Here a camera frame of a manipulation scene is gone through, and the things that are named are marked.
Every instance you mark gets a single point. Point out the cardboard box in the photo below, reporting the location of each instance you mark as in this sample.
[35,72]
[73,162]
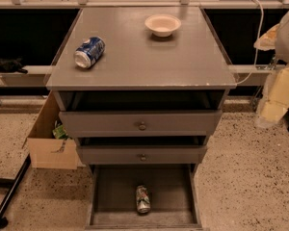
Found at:
[47,151]

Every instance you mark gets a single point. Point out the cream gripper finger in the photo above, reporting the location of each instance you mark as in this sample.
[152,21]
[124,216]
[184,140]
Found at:
[275,101]

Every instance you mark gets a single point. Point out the white paper bowl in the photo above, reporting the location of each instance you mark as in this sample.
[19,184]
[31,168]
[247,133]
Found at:
[162,25]

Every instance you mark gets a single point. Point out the blue soda can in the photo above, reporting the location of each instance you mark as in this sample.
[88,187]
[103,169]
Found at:
[89,52]

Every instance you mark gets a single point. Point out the grey drawer cabinet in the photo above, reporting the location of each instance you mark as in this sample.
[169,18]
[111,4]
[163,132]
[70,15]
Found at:
[141,72]

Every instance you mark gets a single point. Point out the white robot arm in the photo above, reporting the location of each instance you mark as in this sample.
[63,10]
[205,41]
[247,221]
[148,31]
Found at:
[276,38]

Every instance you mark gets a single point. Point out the black object on ledge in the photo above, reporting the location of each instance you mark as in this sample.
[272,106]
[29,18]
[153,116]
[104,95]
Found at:
[11,66]

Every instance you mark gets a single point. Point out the grey bottom drawer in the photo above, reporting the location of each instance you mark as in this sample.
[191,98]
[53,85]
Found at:
[171,191]

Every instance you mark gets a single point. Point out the grey top drawer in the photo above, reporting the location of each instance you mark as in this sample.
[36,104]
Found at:
[140,124]

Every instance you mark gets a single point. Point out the green snack bag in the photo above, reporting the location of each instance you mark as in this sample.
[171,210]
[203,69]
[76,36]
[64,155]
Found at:
[59,132]

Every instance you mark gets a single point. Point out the black floor rail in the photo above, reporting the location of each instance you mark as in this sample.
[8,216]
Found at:
[11,186]

